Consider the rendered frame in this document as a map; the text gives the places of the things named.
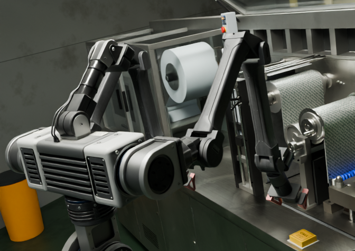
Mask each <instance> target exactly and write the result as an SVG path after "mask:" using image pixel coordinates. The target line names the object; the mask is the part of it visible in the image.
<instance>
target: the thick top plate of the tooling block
mask: <svg viewBox="0 0 355 251"><path fill-rule="evenodd" d="M343 182H344V188H342V189H337V188H335V186H334V185H332V186H330V187H328V188H329V198H330V201H331V202H334V203H336V204H338V205H341V206H343V207H345V208H348V209H350V210H353V211H355V176H353V177H350V178H348V179H346V180H343Z"/></svg>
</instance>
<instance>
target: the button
mask: <svg viewBox="0 0 355 251"><path fill-rule="evenodd" d="M289 239H290V241H291V242H293V243H295V244H297V245H299V246H300V247H302V248H303V247H305V246H307V245H309V244H311V243H313V242H315V241H317V238H316V235H314V234H313V233H311V232H309V231H307V230H305V229H302V230H300V231H298V232H295V233H293V234H291V235H290V236H289Z"/></svg>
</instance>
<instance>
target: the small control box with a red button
mask: <svg viewBox="0 0 355 251"><path fill-rule="evenodd" d="M221 19H222V28H221V31H222V33H236V32H238V29H237V21H236V14H235V12H228V13H222V14H221Z"/></svg>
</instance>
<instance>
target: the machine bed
mask: <svg viewBox="0 0 355 251"><path fill-rule="evenodd" d="M188 170H189V174H188V177H189V176H190V174H191V173H194V174H195V188H196V189H195V191H192V190H190V189H188V188H186V187H184V186H182V187H181V189H183V190H184V191H186V192H188V193H189V194H191V195H193V196H194V197H196V198H198V199H199V200H201V201H202V202H204V203H206V204H207V205H209V206H211V207H212V208H214V209H215V210H217V211H219V212H220V213H222V214H223V215H225V216H227V217H228V218H230V219H232V220H233V221H235V222H236V223H238V224H240V225H241V226H243V227H245V228H246V229H248V230H250V231H251V232H253V233H254V234H256V235H257V236H259V237H261V238H262V239H264V240H266V241H267V242H269V243H271V244H272V245H274V246H275V247H277V248H279V249H280V250H282V251H355V241H354V240H352V239H350V238H348V237H346V236H344V235H342V234H340V233H338V232H336V231H334V230H332V229H330V228H328V227H326V226H324V225H322V224H319V223H317V222H315V221H313V220H311V219H309V218H307V217H305V216H303V215H301V214H299V213H297V212H295V211H293V210H291V209H289V208H287V207H284V206H282V205H281V206H280V205H278V204H275V203H273V202H270V201H268V200H266V197H267V195H268V193H267V192H268V190H269V188H270V186H271V182H270V183H268V184H266V183H267V175H266V172H262V178H263V186H264V194H262V195H259V196H257V197H254V195H253V194H251V193H249V192H247V191H245V190H243V189H241V188H237V187H236V183H235V175H234V171H233V164H232V159H231V152H230V145H229V146H226V147H223V157H222V160H221V162H220V164H219V165H218V166H217V167H215V168H207V167H205V170H204V171H202V170H201V168H200V166H199V165H195V166H194V169H188ZM288 180H289V182H290V183H297V184H300V185H301V178H300V173H298V174H296V175H293V176H291V177H288ZM281 199H282V198H281ZM282 202H284V201H283V199H282ZM284 203H286V204H288V205H290V206H292V207H294V208H296V209H298V210H300V211H302V212H305V213H307V214H309V215H311V216H313V217H315V218H317V219H319V220H321V221H324V222H326V223H328V224H330V225H332V226H334V227H336V228H339V229H341V230H343V231H345V232H347V233H349V234H351V235H353V236H355V223H351V222H348V218H350V216H349V215H346V214H344V213H343V211H344V208H343V209H341V210H339V211H337V212H334V213H329V212H327V211H324V208H323V203H322V204H320V205H317V206H316V207H313V208H311V209H309V210H304V209H302V208H300V207H298V205H297V204H294V203H288V202H284ZM302 229H305V230H307V231H309V232H311V233H313V234H314V235H316V238H317V239H318V240H319V242H317V243H315V244H313V245H311V246H309V247H307V248H305V249H300V248H298V247H297V246H295V245H293V244H291V243H290V242H288V241H287V240H289V236H290V235H291V234H293V233H295V232H298V231H300V230H302Z"/></svg>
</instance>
